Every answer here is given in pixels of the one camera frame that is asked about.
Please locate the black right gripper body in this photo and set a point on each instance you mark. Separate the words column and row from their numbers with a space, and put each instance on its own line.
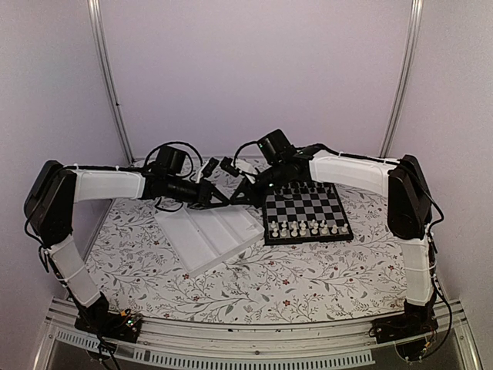
column 277, row 179

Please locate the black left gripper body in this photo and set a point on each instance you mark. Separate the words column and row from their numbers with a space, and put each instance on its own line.
column 180, row 193

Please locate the white plastic tray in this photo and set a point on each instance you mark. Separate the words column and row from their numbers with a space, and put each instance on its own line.
column 202, row 239

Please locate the black and silver chessboard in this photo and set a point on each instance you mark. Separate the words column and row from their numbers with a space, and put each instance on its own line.
column 308, row 206

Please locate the white chess rook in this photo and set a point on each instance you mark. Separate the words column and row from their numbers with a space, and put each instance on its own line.
column 303, row 231

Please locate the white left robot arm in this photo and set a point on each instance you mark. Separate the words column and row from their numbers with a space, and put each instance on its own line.
column 49, row 208

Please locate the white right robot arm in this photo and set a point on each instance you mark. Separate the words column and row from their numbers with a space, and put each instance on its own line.
column 400, row 181

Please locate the black chess pieces back row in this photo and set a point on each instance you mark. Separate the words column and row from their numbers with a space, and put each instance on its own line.
column 304, row 187

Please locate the floral patterned table mat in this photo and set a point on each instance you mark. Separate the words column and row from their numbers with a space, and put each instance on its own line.
column 135, row 267

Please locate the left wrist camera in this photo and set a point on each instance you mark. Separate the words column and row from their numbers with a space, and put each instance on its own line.
column 206, row 169

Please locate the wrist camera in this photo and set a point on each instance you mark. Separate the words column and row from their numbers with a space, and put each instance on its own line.
column 236, row 167
column 206, row 169

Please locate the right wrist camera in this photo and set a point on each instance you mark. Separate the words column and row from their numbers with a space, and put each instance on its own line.
column 236, row 167

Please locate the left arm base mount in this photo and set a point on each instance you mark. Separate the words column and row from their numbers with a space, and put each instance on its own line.
column 97, row 319

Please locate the front aluminium rail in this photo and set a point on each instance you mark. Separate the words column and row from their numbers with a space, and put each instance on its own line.
column 347, row 344

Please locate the left aluminium frame post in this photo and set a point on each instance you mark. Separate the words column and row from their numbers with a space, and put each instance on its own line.
column 95, row 18

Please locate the aluminium frame post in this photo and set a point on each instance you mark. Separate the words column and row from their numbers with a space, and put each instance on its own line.
column 95, row 18
column 410, row 46

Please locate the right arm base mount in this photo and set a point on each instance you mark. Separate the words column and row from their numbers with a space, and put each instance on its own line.
column 413, row 331

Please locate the right aluminium frame post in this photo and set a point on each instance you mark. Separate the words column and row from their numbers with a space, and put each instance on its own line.
column 410, row 46

